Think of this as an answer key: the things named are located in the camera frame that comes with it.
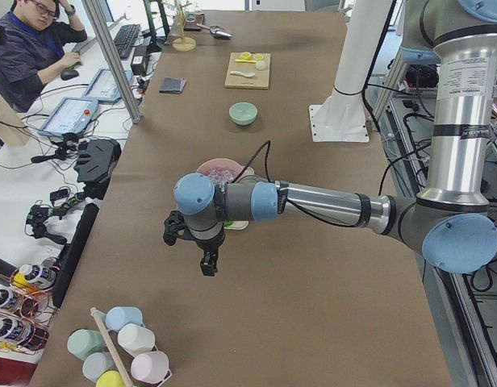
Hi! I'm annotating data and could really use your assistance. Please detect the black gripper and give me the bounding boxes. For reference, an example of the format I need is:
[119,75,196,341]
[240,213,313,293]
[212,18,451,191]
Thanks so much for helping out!
[187,225,225,276]

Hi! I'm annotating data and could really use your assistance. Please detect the clear ice cubes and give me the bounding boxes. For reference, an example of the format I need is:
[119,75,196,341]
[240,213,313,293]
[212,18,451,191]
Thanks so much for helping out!
[207,169,237,184]

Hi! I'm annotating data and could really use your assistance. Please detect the white ceramic spoon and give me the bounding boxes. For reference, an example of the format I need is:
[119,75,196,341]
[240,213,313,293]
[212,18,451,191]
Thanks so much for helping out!
[229,70,256,78]

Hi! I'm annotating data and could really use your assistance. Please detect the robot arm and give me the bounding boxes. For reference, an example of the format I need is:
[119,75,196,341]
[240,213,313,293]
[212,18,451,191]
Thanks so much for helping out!
[163,1,497,276]

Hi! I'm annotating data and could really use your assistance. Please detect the pink bowl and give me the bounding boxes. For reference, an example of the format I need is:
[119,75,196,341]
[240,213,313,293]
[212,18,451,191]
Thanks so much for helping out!
[196,158,243,179]

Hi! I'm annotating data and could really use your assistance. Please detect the green ceramic bowl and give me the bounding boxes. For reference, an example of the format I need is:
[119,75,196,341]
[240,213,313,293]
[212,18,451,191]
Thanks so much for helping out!
[228,102,258,126]

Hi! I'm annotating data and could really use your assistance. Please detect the cream plastic tray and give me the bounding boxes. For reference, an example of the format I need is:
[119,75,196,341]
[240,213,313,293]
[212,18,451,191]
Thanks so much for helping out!
[225,167,254,231]

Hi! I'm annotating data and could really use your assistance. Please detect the white mug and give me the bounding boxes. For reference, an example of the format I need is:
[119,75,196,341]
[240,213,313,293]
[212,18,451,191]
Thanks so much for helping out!
[117,323,156,356]

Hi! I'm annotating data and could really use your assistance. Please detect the blue mug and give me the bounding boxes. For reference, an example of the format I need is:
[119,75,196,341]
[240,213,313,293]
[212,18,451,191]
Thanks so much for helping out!
[105,306,144,332]

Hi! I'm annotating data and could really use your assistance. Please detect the pink mug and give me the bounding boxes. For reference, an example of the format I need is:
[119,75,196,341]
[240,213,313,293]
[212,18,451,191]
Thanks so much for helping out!
[131,351,171,384]

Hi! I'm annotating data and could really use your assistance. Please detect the green mug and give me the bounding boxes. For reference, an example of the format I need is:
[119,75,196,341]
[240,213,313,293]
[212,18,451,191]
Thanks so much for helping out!
[67,329,107,360]

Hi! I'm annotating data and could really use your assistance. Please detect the grey mug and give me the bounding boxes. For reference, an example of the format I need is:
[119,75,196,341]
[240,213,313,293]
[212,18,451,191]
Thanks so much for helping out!
[82,352,115,383]

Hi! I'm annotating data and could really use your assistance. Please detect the yellow mug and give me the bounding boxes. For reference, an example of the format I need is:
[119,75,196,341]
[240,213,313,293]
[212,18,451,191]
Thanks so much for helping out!
[95,370,126,387]

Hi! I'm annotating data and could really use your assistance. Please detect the grey folded cloth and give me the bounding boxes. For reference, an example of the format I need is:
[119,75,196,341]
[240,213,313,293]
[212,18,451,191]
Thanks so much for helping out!
[159,77,187,94]

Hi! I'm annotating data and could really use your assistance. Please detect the wooden cutting board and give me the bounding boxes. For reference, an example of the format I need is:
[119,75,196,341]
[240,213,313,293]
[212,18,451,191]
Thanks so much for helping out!
[224,52,271,89]

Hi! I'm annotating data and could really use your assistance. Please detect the near teach pendant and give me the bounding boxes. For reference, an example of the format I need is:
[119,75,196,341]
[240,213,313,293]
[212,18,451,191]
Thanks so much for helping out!
[38,98,98,137]

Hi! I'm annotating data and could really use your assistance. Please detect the teach pendant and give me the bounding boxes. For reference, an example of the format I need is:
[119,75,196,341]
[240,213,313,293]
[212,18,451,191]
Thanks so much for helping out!
[38,98,98,137]
[82,68,121,104]

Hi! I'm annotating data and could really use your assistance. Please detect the yellow plastic knife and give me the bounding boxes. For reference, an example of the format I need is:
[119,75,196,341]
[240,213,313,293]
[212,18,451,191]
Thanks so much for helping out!
[235,59,258,64]

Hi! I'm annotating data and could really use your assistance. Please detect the far teach pendant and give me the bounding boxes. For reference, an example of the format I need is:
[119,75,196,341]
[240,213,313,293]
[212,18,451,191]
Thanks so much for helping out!
[82,68,121,104]

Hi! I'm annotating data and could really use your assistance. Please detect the wooden mug tree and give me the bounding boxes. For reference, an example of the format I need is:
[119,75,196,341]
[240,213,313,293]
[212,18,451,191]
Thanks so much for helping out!
[169,0,196,52]

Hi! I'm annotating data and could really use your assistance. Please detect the metal scoop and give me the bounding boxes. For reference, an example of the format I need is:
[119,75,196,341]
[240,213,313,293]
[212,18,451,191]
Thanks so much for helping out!
[198,23,232,40]

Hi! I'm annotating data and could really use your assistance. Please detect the black computer mouse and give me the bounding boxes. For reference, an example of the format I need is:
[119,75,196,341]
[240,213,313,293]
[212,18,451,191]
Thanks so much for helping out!
[60,69,79,81]

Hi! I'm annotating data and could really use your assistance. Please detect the black keyboard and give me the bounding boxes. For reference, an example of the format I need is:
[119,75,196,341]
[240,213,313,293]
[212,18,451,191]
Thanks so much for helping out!
[113,24,140,60]

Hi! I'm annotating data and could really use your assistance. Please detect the seated person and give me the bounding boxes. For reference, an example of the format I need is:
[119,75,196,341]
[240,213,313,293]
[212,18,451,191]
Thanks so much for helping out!
[0,0,87,113]

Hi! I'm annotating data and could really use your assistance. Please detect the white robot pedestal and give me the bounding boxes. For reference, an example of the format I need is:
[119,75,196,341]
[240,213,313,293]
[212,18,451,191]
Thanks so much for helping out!
[310,0,395,143]

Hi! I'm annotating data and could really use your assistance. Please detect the aluminium frame post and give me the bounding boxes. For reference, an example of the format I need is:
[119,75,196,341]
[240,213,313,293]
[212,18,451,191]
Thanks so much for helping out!
[82,0,141,124]

